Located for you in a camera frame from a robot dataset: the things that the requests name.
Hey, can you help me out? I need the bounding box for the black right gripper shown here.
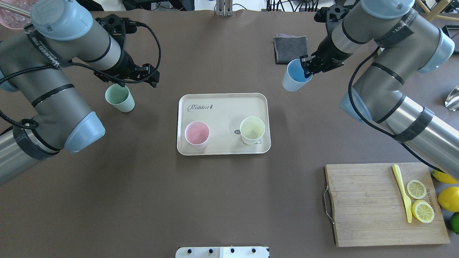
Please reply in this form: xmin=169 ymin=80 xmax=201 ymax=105
xmin=300 ymin=4 xmax=350 ymax=78

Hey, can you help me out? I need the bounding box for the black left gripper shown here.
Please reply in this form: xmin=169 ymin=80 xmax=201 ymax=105
xmin=94 ymin=14 xmax=160 ymax=88

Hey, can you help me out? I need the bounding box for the light blue cup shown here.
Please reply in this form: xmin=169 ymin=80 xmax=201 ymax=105
xmin=282 ymin=59 xmax=313 ymax=92

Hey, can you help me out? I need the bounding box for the pink cup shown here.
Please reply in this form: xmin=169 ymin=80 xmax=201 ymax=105
xmin=185 ymin=121 xmax=210 ymax=149

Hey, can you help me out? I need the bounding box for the pale yellow cup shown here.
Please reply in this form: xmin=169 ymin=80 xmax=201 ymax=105
xmin=240 ymin=116 xmax=266 ymax=145

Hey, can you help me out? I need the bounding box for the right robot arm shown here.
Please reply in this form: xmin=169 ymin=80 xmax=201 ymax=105
xmin=300 ymin=0 xmax=458 ymax=178

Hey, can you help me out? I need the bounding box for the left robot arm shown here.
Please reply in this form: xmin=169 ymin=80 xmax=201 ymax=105
xmin=1 ymin=0 xmax=160 ymax=185

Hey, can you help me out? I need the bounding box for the cream rabbit tray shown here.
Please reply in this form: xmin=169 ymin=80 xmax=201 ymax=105
xmin=176 ymin=93 xmax=271 ymax=156

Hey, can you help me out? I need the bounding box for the grey folded cloth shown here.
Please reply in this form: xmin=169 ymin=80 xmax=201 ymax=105
xmin=273 ymin=34 xmax=309 ymax=65

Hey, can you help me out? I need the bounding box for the mint green cup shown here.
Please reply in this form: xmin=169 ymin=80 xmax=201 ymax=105
xmin=105 ymin=84 xmax=136 ymax=113

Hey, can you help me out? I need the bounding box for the wooden cup stand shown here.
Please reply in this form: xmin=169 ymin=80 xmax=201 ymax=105
xmin=415 ymin=0 xmax=459 ymax=22

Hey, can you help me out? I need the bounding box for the yellow plastic knife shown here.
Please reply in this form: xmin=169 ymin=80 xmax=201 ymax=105
xmin=392 ymin=164 xmax=413 ymax=223

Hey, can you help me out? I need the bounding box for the pink mixing bowl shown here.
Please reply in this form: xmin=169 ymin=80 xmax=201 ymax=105
xmin=0 ymin=0 xmax=38 ymax=29

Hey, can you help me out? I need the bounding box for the wooden cutting board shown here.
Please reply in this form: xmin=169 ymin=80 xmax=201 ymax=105
xmin=324 ymin=163 xmax=450 ymax=248

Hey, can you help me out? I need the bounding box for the lemon slice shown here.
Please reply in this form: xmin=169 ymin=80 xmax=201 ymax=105
xmin=406 ymin=180 xmax=427 ymax=200
xmin=411 ymin=200 xmax=435 ymax=223

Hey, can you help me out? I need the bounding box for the whole yellow lemon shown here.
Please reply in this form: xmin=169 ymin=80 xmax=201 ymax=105
xmin=432 ymin=169 xmax=459 ymax=184
xmin=438 ymin=186 xmax=459 ymax=212

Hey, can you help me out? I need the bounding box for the green lime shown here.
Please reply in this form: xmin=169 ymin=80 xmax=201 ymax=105
xmin=450 ymin=212 xmax=459 ymax=235

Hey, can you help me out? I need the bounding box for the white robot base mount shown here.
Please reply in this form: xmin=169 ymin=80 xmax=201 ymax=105
xmin=175 ymin=246 xmax=270 ymax=258

